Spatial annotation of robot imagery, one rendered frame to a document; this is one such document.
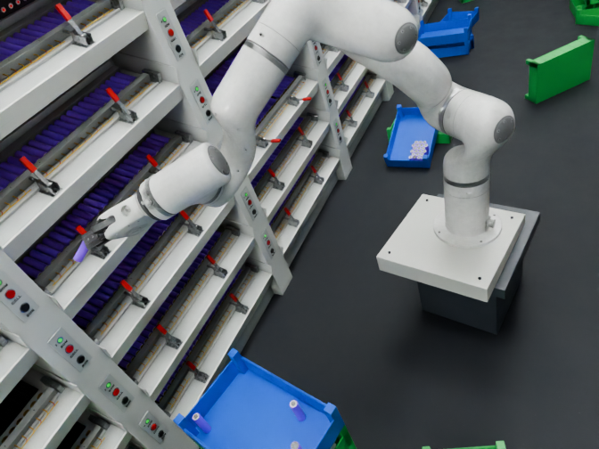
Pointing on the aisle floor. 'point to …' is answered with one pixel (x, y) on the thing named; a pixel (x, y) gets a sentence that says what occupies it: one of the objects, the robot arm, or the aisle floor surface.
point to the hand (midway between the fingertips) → (97, 237)
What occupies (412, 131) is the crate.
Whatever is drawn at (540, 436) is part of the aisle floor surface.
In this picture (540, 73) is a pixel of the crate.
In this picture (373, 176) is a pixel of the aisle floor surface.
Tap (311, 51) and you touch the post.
